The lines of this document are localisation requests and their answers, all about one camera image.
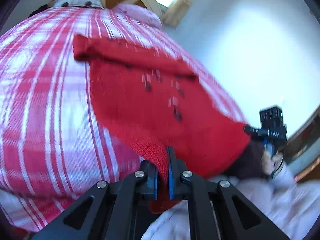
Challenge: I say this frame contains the red knit embroidered sweater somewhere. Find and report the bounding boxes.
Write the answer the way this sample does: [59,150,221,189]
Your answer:
[73,35,250,213]

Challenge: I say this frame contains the person right hand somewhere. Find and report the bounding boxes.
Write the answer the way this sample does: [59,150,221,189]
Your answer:
[261,150,284,176]

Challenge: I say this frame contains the red white plaid bedspread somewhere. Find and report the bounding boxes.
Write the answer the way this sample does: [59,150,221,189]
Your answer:
[1,8,245,232]

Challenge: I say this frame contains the yellow curtain right panel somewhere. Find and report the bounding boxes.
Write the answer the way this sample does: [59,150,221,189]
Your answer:
[162,0,196,28]

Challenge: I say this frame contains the pink folded blanket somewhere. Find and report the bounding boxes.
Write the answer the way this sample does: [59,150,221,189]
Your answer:
[113,3,163,29]

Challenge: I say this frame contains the dark object beside bed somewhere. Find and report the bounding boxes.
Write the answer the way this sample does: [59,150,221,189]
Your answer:
[29,4,49,17]

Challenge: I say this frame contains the grey patterned pillow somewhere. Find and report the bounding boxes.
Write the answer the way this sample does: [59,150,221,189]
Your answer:
[53,0,104,9]

